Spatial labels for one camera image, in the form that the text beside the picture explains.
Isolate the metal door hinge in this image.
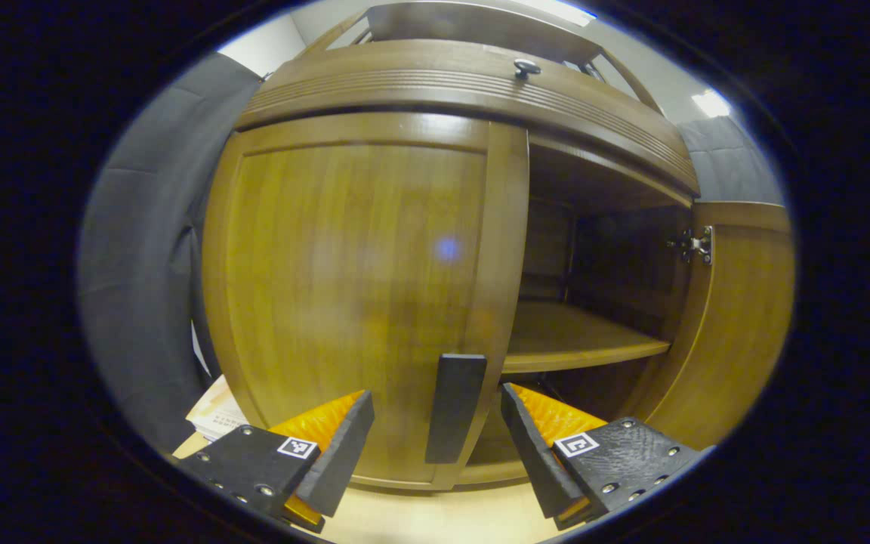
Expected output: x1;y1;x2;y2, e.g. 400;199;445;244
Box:
667;227;714;265

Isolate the stack of books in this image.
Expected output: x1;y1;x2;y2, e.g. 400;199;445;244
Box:
186;374;251;443

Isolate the wooden inner shelf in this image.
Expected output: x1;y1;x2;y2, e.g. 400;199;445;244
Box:
501;301;671;375

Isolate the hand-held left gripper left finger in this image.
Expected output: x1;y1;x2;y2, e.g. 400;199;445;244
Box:
174;389;375;533

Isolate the small ceiling light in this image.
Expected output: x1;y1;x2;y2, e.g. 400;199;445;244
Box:
692;89;732;119

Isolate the black door handle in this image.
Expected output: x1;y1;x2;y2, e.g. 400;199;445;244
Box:
425;353;488;465

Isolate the wooden double-door shoe cabinet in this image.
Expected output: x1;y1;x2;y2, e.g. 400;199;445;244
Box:
201;0;797;492

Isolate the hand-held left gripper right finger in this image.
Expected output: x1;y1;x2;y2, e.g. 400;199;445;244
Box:
501;382;711;531

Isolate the wooden drawer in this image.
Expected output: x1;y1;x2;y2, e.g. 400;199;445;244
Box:
235;39;700;199

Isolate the wooden shoe cabinet door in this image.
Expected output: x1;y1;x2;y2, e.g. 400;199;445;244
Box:
620;200;797;452
201;112;530;492

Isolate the large ceiling light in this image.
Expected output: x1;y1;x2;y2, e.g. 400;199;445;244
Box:
514;0;598;27

